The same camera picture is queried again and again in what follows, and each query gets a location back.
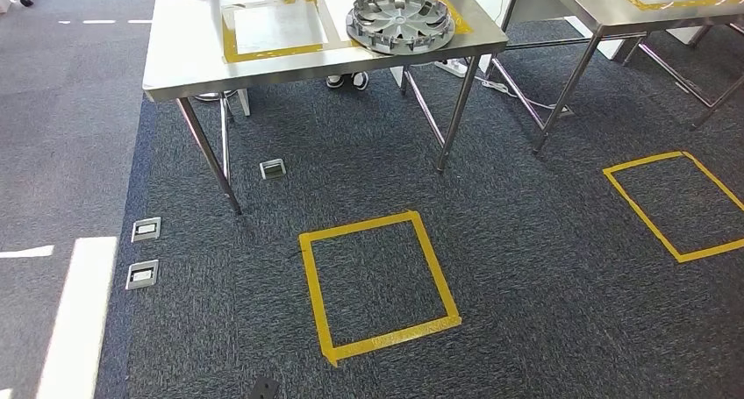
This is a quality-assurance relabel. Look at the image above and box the grey plastic wheel hubcap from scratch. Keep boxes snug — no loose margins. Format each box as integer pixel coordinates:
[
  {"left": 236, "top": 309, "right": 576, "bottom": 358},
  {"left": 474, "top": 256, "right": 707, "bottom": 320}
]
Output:
[{"left": 346, "top": 0, "right": 456, "bottom": 56}]

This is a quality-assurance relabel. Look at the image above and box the stainless steel workbench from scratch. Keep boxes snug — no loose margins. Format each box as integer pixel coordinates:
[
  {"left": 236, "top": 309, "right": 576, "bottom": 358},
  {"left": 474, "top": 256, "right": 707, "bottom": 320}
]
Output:
[
  {"left": 142, "top": 0, "right": 510, "bottom": 217},
  {"left": 488, "top": 0, "right": 744, "bottom": 156}
]

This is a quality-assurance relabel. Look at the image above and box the raised floor socket box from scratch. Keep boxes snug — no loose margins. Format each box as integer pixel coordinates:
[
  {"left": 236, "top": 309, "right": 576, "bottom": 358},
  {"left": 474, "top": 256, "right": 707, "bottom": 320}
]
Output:
[{"left": 259, "top": 158, "right": 288, "bottom": 182}]

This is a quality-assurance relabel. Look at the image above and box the yellow floor tape rectangle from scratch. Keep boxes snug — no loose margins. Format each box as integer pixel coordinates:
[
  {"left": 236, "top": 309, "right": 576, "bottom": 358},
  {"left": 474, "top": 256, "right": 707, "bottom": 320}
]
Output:
[
  {"left": 298, "top": 210, "right": 463, "bottom": 368},
  {"left": 602, "top": 150, "right": 744, "bottom": 265}
]

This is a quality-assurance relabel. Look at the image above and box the white power strip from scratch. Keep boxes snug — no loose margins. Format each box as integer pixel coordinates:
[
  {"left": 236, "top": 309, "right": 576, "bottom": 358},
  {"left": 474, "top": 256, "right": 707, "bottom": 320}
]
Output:
[{"left": 434, "top": 59, "right": 469, "bottom": 78}]

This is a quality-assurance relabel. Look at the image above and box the chrome round base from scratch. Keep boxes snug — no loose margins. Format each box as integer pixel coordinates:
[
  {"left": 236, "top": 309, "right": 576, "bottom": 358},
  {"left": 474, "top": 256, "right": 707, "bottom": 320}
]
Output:
[{"left": 194, "top": 89, "right": 237, "bottom": 103}]

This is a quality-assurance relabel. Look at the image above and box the metal floor socket plate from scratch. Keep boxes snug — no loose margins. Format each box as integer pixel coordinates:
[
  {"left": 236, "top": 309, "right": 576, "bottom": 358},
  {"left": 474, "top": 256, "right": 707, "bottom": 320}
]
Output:
[
  {"left": 131, "top": 217, "right": 162, "bottom": 244},
  {"left": 125, "top": 259, "right": 161, "bottom": 292}
]

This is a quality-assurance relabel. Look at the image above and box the white floor cable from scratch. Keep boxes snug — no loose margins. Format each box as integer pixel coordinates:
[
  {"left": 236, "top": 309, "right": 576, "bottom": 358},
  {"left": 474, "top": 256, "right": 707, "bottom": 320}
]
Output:
[{"left": 473, "top": 74, "right": 574, "bottom": 116}]

